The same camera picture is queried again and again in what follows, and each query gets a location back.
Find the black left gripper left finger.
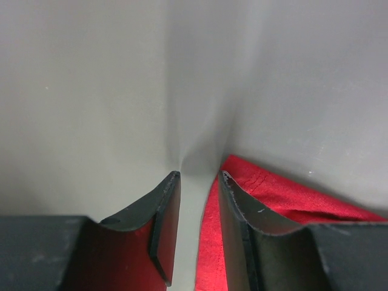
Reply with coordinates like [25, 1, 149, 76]
[1, 171, 181, 290]

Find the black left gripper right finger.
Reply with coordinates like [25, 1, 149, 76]
[218, 171, 387, 290]

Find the red t shirt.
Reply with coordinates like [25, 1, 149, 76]
[195, 155, 386, 291]

